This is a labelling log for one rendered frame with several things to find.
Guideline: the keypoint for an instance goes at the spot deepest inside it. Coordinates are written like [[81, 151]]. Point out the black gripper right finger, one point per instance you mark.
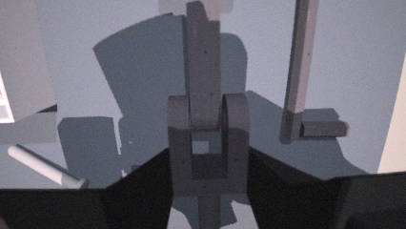
[[283, 197]]

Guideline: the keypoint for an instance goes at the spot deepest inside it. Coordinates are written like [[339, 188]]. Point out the grey flat bar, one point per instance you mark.
[[203, 27]]

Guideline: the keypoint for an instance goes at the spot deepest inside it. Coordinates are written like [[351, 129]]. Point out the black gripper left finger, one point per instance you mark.
[[141, 200]]

